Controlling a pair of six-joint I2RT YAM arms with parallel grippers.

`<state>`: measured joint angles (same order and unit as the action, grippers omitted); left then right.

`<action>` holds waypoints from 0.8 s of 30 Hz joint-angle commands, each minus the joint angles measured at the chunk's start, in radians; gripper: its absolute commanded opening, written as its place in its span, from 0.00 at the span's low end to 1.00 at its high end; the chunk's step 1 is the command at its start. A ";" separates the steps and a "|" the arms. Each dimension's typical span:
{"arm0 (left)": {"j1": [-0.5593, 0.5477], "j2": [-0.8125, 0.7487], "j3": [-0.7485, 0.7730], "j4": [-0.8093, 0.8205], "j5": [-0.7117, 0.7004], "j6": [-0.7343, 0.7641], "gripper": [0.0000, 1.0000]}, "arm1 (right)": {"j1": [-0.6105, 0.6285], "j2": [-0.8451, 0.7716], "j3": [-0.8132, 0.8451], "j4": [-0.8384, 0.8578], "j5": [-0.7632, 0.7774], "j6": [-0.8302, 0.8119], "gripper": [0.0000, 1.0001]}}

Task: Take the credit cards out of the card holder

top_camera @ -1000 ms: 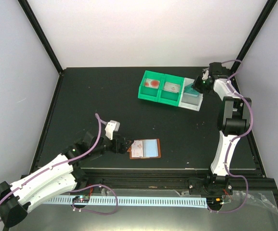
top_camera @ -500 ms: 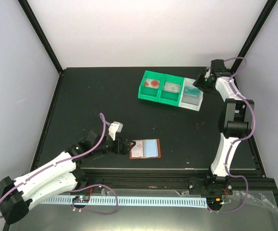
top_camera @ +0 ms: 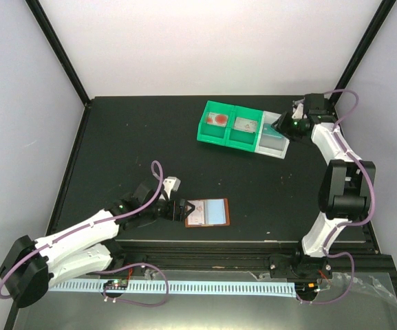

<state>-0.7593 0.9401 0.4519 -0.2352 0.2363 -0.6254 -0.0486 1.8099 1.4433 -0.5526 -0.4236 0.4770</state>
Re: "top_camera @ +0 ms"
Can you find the white card red flowers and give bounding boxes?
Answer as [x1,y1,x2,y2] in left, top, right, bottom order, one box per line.
[186,200,205,226]

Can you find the brown leather card holder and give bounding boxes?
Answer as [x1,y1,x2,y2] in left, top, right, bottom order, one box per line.
[184,199,230,228]

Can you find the pink white numbered card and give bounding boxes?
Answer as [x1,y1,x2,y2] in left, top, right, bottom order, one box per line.
[233,117,258,133]

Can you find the teal VIP card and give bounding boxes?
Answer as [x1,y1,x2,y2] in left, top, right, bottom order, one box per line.
[261,123,283,138]

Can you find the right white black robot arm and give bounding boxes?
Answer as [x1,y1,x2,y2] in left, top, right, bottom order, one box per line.
[270,93,376,281]

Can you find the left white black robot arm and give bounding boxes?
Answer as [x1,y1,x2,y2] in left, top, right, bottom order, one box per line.
[0,177,187,308]

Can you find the card with red circles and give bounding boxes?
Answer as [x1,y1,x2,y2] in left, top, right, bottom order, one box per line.
[205,112,228,127]

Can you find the white plastic bin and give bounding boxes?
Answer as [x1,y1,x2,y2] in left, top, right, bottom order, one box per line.
[255,111,290,159]

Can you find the middle green plastic bin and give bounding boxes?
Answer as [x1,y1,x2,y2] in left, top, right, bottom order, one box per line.
[226,106,263,153]

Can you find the green plastic bin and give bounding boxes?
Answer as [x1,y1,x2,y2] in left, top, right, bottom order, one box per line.
[197,100,235,146]
[226,106,263,153]

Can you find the left green plastic bin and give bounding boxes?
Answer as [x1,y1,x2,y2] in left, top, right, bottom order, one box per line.
[197,100,235,146]

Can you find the left small circuit board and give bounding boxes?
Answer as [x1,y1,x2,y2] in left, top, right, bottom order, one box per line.
[103,279,129,290]

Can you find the small circuit board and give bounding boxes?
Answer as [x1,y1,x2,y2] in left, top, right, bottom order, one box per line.
[103,279,129,290]
[294,282,323,293]

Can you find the right small circuit board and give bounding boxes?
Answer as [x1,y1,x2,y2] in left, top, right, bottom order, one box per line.
[294,282,323,293]

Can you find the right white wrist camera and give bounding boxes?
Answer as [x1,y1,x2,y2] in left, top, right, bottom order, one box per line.
[292,100,307,120]

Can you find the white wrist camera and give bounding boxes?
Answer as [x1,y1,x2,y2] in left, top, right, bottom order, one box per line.
[162,177,181,201]
[292,100,307,120]

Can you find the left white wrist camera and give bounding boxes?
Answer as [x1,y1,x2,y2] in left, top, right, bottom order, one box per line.
[162,177,181,201]

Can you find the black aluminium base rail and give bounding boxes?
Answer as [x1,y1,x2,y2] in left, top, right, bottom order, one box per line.
[86,239,333,276]

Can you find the right black frame post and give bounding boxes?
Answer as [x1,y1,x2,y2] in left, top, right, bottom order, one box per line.
[335,0,396,89]

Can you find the black frame post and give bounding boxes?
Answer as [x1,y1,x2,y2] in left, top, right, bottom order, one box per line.
[335,0,396,89]
[25,0,91,107]

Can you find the white slotted cable duct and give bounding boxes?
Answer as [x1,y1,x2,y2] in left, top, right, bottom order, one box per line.
[49,278,296,298]

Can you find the left black frame post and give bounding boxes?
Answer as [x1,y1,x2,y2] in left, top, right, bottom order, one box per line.
[25,0,91,107]

